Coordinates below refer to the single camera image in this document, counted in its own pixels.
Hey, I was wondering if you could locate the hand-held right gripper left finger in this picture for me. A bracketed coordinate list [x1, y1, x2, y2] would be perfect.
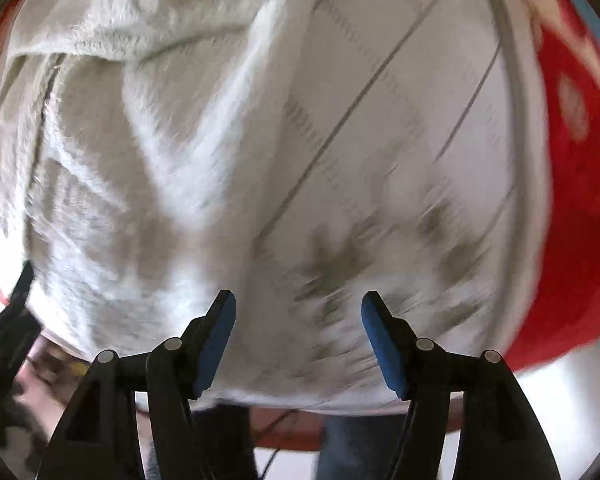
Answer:
[37, 290, 237, 480]

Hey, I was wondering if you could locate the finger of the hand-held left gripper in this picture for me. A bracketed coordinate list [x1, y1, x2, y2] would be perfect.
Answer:
[9, 260, 36, 312]

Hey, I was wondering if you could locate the white towel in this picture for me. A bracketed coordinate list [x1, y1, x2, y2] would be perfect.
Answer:
[0, 0, 306, 401]

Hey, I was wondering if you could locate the white diamond-pattern cloth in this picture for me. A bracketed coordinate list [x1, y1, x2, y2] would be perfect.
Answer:
[200, 0, 556, 418]

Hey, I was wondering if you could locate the red floral blanket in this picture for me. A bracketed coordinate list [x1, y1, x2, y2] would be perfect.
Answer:
[0, 0, 600, 376]

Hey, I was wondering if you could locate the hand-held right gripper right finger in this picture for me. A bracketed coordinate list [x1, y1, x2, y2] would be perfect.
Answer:
[361, 290, 563, 480]

